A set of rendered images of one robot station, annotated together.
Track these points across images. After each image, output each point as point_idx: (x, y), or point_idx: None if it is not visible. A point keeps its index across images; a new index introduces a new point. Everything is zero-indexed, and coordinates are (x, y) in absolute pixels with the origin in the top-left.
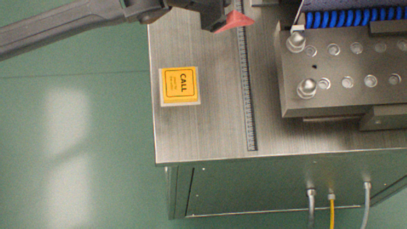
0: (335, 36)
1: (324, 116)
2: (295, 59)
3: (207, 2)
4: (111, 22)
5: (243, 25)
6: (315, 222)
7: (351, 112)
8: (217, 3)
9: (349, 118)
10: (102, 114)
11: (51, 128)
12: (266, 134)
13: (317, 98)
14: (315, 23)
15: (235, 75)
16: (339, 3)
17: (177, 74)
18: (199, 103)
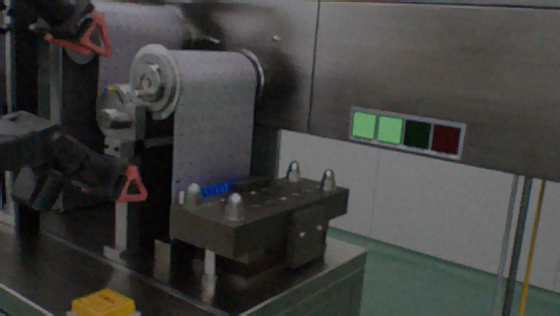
0: (217, 197)
1: (259, 270)
2: (204, 210)
3: (100, 159)
4: (21, 144)
5: (139, 197)
6: None
7: (278, 237)
8: (109, 162)
9: (276, 270)
10: None
11: None
12: (227, 303)
13: (248, 217)
14: None
15: (152, 288)
16: (200, 178)
17: (94, 297)
18: (139, 313)
